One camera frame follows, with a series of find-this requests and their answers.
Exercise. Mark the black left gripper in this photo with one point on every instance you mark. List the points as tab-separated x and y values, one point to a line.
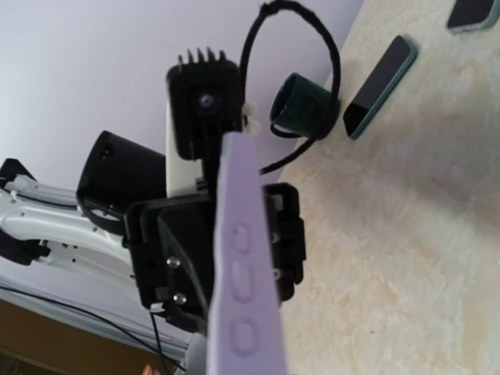
171	247

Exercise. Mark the lavender phone case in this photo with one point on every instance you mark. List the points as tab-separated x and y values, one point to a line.
244	326

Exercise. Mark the dark green mug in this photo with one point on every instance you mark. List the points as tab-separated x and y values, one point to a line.
299	108

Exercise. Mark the front aluminium rail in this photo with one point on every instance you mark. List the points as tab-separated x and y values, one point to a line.
187	349

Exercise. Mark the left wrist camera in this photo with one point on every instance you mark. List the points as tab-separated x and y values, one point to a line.
205	101

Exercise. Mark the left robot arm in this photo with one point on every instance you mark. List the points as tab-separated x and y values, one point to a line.
118	174

